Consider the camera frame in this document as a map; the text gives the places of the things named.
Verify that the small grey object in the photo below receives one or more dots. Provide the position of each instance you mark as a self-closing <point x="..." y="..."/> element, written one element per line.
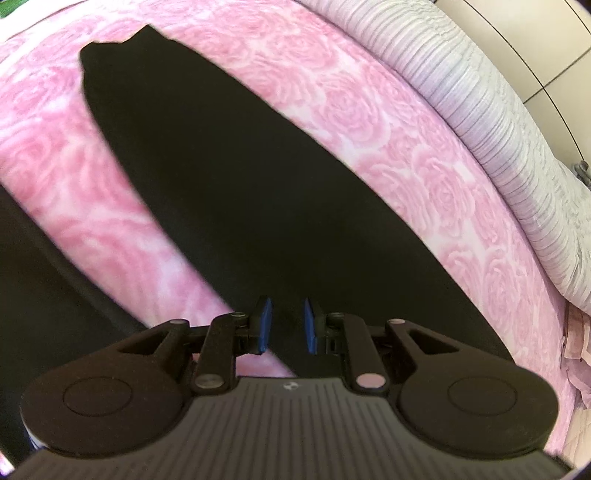
<point x="582" y="171"/>

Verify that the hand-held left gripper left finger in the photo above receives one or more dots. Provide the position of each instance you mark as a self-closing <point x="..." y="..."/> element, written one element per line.
<point x="264" y="325"/>

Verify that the pink rose blanket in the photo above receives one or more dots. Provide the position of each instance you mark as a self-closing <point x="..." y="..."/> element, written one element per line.
<point x="406" y="152"/>

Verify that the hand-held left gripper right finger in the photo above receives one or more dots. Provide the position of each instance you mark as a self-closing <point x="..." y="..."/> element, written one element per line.
<point x="308" y="326"/>

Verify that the folded pink cloth stack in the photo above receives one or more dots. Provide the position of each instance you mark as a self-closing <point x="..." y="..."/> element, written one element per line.
<point x="579" y="350"/>

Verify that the white wardrobe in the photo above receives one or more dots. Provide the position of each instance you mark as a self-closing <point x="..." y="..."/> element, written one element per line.
<point x="545" y="41"/>

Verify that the black pants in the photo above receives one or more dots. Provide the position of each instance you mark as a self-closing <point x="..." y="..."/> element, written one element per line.
<point x="240" y="198"/>

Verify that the dark cloth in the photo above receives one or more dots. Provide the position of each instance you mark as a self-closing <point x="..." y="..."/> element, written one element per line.
<point x="51" y="300"/>

